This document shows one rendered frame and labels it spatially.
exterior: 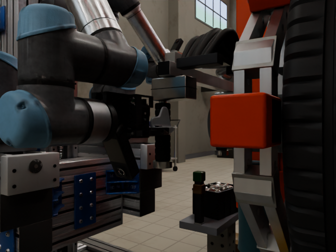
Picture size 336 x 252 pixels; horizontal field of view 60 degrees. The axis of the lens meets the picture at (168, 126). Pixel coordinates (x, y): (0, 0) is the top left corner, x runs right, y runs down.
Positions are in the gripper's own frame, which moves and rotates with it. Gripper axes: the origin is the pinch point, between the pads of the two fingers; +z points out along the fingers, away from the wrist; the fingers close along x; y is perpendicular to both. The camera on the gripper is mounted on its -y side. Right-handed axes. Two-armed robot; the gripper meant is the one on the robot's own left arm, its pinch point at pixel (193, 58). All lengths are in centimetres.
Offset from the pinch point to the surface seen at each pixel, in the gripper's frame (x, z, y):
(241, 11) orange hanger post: 51, -26, -12
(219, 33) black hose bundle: 85, -76, 10
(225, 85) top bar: 68, -52, 18
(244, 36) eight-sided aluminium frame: 93, -79, 12
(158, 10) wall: -411, 277, -162
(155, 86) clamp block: 72, -81, 21
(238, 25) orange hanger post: 50, -26, -6
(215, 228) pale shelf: 56, -34, 72
